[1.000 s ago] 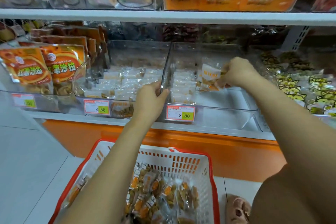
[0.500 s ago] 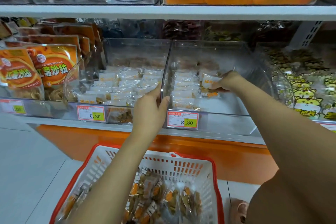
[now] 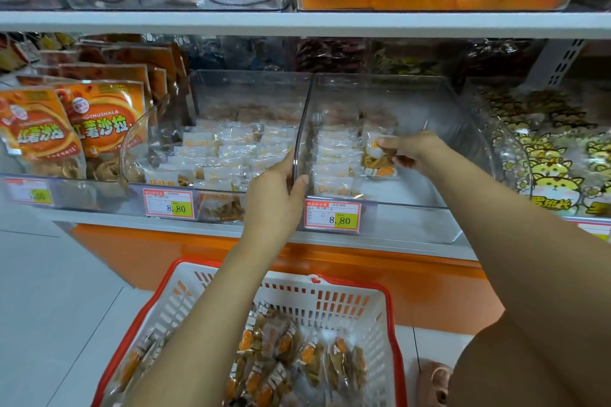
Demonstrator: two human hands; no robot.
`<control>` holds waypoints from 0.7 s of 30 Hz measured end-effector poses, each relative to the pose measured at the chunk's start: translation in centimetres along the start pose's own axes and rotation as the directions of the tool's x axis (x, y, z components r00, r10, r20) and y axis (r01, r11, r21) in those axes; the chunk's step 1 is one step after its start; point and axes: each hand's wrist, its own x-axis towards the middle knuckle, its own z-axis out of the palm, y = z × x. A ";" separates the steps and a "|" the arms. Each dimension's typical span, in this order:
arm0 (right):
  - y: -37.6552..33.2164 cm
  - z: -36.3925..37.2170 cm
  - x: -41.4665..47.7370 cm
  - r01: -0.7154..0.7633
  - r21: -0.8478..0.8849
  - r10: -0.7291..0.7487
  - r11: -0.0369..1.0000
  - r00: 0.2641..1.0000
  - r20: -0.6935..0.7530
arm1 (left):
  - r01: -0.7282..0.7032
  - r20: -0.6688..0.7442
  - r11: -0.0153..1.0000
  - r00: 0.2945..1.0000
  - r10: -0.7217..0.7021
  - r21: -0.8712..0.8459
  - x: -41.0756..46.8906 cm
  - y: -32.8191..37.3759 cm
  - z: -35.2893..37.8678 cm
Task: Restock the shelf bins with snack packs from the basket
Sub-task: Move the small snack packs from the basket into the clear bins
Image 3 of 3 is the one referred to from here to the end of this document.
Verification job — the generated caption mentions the person's right hand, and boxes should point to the person's right hand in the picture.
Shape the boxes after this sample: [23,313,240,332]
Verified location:
[375,130,442,174]

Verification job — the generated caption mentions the person's left hand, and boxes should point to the person's left hand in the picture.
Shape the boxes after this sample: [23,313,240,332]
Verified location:
[239,149,311,251]

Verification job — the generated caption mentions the white red-rimmed shopping basket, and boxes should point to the white red-rimmed shopping basket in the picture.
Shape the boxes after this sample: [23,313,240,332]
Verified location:
[92,257,409,407]

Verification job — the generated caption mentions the pile of small brown snacks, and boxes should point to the pile of small brown snacks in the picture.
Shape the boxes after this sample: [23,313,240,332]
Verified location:
[115,305,374,407]

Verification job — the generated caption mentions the white snack shelf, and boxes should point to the white snack shelf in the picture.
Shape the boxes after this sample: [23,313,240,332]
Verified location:
[0,0,611,263]

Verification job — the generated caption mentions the stack of orange packets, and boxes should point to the stack of orange packets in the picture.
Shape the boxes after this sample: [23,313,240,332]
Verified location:
[0,39,187,182]

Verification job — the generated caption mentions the person's right forearm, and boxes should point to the person's right forearm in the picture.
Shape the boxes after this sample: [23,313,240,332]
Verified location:
[411,144,611,407]

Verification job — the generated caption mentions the person's left forearm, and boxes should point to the person's left forearm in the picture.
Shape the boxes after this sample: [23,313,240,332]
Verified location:
[124,230,288,407]

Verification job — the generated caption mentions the yellow hamster snack packets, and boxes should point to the yellow hamster snack packets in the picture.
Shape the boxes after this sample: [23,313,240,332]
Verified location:
[477,87,611,217]

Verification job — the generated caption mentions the orange shelf base panel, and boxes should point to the orange shelf base panel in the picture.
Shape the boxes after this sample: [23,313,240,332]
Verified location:
[71,223,507,336]

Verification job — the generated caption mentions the person's right leg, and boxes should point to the person's right leg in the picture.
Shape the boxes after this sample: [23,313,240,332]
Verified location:
[449,321,611,407]

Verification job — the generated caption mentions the white yellow price tag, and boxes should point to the white yellow price tag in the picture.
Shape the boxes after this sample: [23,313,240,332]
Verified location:
[304,198,364,233]
[4,177,55,205]
[573,219,611,241]
[143,187,197,220]

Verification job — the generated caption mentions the pink clog sandal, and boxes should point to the pink clog sandal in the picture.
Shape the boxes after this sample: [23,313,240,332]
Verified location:
[417,361,454,407]

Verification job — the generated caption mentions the white wire mesh panel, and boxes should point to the white wire mesh panel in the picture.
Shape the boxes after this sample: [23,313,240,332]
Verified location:
[0,34,49,74]

